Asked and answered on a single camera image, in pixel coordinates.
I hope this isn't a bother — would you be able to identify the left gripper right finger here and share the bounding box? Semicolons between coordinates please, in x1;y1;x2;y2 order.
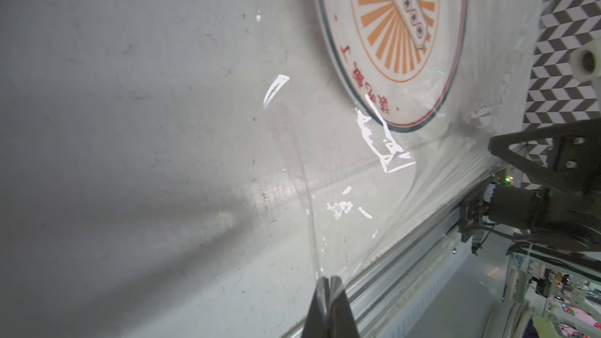
330;275;360;338

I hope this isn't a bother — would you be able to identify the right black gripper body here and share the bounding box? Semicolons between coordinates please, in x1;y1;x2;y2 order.
488;119;600;196

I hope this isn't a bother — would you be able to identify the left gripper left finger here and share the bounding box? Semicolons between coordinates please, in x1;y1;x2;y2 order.
301;277;330;338

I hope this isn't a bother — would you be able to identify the white plate orange pattern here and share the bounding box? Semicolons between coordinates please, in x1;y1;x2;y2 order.
316;0;467;133

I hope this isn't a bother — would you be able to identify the clear plastic wrap sheet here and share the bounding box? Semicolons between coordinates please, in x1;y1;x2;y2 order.
297;0;542;282

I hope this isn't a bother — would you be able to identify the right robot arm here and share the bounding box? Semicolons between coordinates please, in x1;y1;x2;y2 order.
459;119;600;252

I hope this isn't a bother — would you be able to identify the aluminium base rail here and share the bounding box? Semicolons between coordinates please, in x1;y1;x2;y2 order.
281;182;494;338

